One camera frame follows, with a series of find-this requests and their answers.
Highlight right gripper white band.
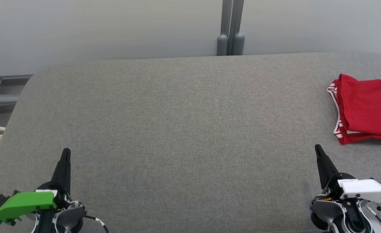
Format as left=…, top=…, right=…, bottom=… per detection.
left=314, top=144, right=381, bottom=205

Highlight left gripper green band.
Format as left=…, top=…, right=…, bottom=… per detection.
left=0, top=148, right=71, bottom=233

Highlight red basketball jersey white sleeves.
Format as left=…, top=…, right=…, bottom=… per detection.
left=327, top=74, right=381, bottom=137

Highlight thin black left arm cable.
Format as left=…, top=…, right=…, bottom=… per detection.
left=84, top=215, right=109, bottom=233

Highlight grey metal partition post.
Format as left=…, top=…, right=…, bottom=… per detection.
left=217, top=0, right=245, bottom=56

